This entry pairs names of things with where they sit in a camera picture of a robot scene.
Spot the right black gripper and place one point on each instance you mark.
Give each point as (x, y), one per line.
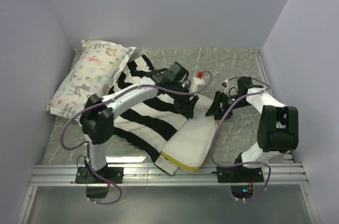
(215, 108)

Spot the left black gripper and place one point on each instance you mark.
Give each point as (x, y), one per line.
(186, 106)

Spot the black white striped pillowcase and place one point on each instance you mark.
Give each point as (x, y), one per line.
(148, 125)

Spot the white pillow yellow edge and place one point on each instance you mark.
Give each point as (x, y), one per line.
(189, 147)

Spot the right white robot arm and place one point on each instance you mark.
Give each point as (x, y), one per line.
(278, 129)

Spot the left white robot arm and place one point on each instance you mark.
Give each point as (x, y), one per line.
(97, 119)

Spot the floral patterned pillow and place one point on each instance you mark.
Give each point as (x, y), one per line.
(97, 69)

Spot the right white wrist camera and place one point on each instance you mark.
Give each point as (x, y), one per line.
(227, 86)

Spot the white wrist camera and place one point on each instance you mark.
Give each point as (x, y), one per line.
(197, 82)
(227, 86)

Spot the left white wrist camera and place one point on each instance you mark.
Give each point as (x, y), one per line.
(197, 82)

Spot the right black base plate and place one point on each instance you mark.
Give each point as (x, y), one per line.
(238, 175)

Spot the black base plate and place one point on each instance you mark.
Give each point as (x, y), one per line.
(238, 175)
(85, 176)

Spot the aluminium mounting rail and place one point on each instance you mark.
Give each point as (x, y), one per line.
(141, 174)

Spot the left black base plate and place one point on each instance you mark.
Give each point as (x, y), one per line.
(85, 176)

